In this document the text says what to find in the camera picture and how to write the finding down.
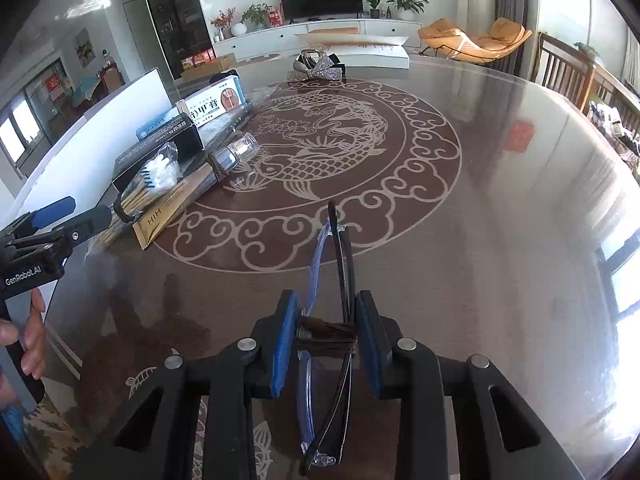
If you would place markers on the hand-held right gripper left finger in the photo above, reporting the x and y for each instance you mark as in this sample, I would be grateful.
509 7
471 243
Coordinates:
284 340

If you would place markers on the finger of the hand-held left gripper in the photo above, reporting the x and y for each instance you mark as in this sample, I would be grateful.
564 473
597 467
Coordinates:
85 227
52 212

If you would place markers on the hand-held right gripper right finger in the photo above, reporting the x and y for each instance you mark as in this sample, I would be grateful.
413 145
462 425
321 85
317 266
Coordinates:
367 345

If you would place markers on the pack of wooden cotton swabs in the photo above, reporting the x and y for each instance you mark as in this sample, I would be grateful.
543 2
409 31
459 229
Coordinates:
150 185

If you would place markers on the blue black eyeglasses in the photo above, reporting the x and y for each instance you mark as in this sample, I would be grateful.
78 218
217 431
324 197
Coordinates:
345 270

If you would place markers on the person's left hand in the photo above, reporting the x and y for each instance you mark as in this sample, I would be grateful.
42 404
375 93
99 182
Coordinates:
34 345

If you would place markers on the slim gold box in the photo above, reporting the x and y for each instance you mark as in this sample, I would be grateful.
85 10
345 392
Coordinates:
165 210

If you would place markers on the white board panel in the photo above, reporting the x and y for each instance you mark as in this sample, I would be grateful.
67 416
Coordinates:
85 130

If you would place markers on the blue and white box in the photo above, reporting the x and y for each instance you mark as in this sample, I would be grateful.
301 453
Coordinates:
157 127

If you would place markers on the red window sticker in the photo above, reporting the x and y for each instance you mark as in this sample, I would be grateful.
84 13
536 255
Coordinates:
55 89

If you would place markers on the blue cloth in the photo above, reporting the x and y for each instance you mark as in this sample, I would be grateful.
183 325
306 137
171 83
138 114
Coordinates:
90 90

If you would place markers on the clear glass bottle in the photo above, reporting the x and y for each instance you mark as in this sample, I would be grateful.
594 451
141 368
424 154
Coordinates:
237 152

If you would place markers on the white medicine box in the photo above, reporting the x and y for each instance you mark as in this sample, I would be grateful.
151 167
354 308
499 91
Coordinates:
215 105

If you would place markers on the white door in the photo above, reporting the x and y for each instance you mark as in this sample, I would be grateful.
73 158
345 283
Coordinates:
136 40

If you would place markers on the cardboard box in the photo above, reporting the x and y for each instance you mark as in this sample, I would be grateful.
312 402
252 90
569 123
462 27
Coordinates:
210 65

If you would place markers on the black display cabinet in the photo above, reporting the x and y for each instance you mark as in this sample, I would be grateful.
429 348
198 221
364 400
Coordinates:
175 15

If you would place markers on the red flowers in vase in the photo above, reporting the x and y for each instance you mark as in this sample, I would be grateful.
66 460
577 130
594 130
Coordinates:
222 20

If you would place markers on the white round vase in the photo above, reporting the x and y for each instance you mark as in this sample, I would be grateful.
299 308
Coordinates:
238 29

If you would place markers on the silver sequin bow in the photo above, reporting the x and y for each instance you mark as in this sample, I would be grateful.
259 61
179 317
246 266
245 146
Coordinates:
312 72

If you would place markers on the white television cabinet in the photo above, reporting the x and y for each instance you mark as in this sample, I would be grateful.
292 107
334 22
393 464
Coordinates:
280 37

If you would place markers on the leafy green potted plant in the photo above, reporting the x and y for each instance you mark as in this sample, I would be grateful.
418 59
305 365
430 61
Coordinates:
256 15

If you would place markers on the red gift box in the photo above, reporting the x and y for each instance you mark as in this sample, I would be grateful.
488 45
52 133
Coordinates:
274 18

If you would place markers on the small black box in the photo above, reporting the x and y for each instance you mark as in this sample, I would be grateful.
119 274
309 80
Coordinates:
340 62

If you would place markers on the clear claw hair clip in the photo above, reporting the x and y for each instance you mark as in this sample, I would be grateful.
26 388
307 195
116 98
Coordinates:
311 55

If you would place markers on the white coffee table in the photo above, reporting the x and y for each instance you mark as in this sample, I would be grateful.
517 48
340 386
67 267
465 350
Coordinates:
370 57

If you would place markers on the white long package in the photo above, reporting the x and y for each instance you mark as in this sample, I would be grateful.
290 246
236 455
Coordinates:
350 39

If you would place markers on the orange lounge chair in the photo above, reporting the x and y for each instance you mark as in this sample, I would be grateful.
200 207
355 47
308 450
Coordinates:
480 42

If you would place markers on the small potted plant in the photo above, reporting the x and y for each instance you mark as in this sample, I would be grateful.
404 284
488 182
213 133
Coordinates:
373 6

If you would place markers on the wooden chair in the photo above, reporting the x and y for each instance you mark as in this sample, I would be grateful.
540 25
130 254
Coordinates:
565 67

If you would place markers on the large potted plant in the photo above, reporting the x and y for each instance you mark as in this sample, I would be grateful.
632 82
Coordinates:
406 2

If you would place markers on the grey curtain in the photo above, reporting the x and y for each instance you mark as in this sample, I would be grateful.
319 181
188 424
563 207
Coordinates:
515 5

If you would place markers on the wall painting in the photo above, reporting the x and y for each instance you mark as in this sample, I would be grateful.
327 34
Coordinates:
84 47

